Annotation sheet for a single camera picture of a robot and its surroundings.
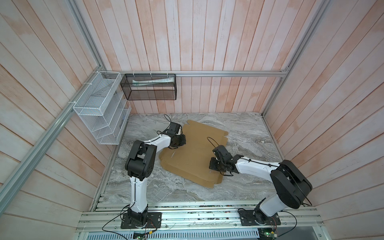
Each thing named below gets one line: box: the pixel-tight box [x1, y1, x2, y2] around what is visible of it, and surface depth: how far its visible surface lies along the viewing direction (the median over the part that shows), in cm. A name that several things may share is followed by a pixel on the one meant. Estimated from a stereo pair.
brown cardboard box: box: [159, 120, 229, 188], surface depth 95 cm
